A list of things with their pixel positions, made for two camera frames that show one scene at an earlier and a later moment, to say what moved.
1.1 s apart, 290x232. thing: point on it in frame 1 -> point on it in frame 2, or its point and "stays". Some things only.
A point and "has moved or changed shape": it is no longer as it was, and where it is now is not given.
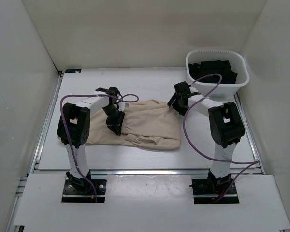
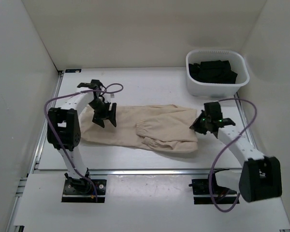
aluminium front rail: x=166 y=172 stays
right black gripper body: x=176 y=105 -> x=200 y=123
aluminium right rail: x=255 y=152 stays
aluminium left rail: x=60 y=77 stays
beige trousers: x=146 y=124 has moved or changed shape
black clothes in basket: x=221 y=68 stays
